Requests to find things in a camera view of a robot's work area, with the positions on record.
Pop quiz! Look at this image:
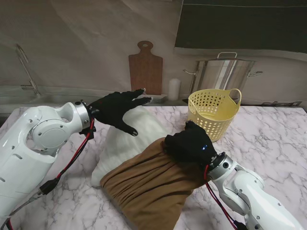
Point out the yellow perforated laundry basket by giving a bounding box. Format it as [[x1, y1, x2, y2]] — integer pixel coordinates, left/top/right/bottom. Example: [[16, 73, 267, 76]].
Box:
[[188, 88, 242, 143]]

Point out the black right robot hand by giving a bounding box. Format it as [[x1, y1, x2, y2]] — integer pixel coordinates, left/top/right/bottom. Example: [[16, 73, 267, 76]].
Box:
[[164, 121, 218, 168]]

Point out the white pillow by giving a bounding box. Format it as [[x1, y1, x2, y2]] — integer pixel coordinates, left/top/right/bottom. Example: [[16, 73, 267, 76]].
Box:
[[90, 106, 172, 188]]

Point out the brown wooden cutting board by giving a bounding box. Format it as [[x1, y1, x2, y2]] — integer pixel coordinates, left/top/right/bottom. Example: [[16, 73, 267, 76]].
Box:
[[128, 40, 164, 95]]

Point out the red black right arm cable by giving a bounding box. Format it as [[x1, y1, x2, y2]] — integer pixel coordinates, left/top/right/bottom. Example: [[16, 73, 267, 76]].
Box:
[[203, 164, 248, 230]]

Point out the white pillar candle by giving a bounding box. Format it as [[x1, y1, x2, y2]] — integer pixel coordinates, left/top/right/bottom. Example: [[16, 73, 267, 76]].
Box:
[[168, 78, 182, 101]]

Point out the black stove grate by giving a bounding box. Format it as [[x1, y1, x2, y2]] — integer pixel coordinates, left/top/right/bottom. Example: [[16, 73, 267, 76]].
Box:
[[261, 100, 303, 107]]

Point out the large steel stock pot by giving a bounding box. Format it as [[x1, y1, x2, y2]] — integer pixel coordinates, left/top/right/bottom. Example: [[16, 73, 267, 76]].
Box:
[[183, 52, 264, 101]]

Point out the steel kitchen sink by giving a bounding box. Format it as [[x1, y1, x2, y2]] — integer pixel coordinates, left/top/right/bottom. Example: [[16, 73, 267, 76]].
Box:
[[35, 93, 106, 105]]

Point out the stack of white plates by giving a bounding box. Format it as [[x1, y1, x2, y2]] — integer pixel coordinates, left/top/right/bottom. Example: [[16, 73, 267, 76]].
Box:
[[141, 93, 168, 105]]

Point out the chrome kitchen faucet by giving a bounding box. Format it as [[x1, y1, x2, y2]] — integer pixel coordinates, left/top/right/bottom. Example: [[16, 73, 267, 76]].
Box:
[[15, 43, 42, 96]]

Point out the red black arm cable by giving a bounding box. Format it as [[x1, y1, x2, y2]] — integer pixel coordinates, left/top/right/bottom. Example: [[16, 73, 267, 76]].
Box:
[[4, 114, 96, 230], [203, 164, 248, 230]]

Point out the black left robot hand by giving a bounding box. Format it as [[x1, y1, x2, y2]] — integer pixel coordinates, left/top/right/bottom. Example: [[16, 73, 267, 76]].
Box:
[[88, 88, 154, 137]]

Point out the brown pillowcase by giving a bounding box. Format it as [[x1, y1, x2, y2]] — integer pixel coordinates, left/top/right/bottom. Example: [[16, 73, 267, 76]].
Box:
[[100, 138, 210, 228]]

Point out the dark range hood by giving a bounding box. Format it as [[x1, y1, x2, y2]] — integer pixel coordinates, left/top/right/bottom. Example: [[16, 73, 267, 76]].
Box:
[[174, 0, 307, 52]]

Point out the red black left arm cable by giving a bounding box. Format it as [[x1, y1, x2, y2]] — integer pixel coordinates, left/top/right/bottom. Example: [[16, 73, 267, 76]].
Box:
[[4, 114, 96, 230]]

